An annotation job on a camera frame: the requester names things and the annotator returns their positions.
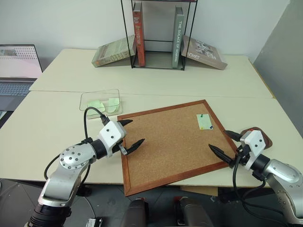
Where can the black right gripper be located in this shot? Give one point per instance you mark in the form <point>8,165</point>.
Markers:
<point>242,154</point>

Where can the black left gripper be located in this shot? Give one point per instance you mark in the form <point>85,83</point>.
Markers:
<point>123,135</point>

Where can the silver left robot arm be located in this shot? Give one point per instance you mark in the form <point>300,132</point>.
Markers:
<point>68,165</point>

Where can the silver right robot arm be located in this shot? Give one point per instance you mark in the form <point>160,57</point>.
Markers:
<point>284,179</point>

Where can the light green paper note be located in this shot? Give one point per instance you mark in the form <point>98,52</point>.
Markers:
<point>204,121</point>

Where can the crumpled green paper note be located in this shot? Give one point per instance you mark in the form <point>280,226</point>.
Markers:
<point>113,104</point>
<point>95,105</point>

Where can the wood-framed cork board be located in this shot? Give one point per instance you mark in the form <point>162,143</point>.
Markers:
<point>165,142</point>

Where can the brown wooden tray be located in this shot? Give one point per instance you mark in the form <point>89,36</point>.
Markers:
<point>267,140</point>

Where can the clear acrylic tray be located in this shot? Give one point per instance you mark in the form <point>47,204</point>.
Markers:
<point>99,94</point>

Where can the dark rounded shape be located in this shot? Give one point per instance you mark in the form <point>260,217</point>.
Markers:
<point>193,212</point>
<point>137,212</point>

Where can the olive leaning book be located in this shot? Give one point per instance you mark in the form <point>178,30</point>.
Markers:
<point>111,53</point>

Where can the grey partition panel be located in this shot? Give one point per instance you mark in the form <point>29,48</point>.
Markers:
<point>281,71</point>

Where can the brown leaning photo book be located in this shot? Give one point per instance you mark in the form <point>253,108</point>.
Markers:
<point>203,53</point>

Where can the black labelled box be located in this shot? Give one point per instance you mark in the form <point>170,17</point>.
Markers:
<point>94,222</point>

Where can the red upright book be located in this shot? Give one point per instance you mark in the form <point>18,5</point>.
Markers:
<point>139,35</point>

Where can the grey-green upright book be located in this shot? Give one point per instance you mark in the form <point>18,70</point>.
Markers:
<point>178,37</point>

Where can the grey laptop keyboard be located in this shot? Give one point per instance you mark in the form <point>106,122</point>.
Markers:
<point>14,88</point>

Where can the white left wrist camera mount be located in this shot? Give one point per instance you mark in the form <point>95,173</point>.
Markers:
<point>110,134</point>

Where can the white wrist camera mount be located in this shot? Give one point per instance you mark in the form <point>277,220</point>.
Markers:
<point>256,142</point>
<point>110,134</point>

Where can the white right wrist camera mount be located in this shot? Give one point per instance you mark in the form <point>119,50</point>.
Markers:
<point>256,142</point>

